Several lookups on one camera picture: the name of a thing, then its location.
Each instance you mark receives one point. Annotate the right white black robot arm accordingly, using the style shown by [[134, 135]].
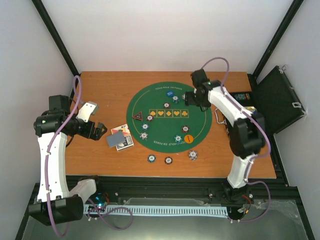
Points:
[[247, 135]]

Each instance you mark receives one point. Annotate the blue white poker chip stack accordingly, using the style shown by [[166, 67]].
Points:
[[193, 155]]

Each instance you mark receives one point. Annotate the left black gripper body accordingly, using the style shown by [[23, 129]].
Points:
[[87, 132]]

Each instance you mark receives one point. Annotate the multicolour chip row in case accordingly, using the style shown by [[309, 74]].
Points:
[[242, 96]]

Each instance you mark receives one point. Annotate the grey playing card deck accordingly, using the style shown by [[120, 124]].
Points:
[[115, 139]]

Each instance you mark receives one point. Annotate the dark red poker chip stack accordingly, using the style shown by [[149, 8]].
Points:
[[168, 160]]

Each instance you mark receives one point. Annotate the blue small blind button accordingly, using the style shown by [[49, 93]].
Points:
[[170, 94]]

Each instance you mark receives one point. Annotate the black red triangular dealer button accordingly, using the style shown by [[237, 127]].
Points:
[[138, 116]]

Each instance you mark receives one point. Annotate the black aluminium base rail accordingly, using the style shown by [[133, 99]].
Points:
[[209, 190]]

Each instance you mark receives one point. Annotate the teal blue chips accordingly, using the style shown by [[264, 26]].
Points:
[[178, 139]]

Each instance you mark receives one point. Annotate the round green poker mat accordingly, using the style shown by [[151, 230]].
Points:
[[167, 123]]

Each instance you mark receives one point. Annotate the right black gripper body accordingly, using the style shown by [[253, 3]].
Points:
[[195, 101]]

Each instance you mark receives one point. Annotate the blue peach chips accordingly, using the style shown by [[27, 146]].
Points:
[[144, 135]]

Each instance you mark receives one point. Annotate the orange big blind button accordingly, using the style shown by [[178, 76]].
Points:
[[188, 139]]

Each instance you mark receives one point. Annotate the light blue cable duct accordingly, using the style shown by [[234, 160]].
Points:
[[165, 211]]

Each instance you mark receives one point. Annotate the dark red chips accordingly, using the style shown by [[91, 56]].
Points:
[[185, 129], [166, 105], [149, 118]]

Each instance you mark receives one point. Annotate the blue gold card deck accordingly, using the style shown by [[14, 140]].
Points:
[[252, 110]]

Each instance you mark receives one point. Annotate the black poker case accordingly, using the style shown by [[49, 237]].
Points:
[[275, 98]]

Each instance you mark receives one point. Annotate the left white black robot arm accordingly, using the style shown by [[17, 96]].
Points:
[[55, 202]]

